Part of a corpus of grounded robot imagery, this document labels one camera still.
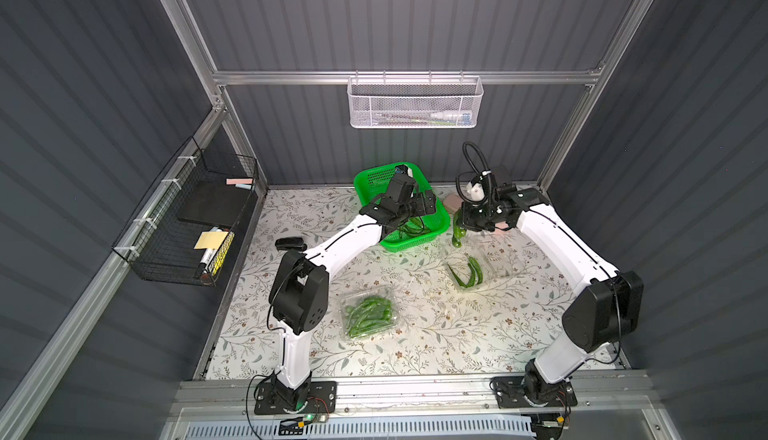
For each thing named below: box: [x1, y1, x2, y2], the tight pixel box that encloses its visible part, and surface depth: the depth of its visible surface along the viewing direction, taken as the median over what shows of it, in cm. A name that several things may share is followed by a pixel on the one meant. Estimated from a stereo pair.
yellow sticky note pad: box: [194, 231, 229, 250], surface depth 72 cm
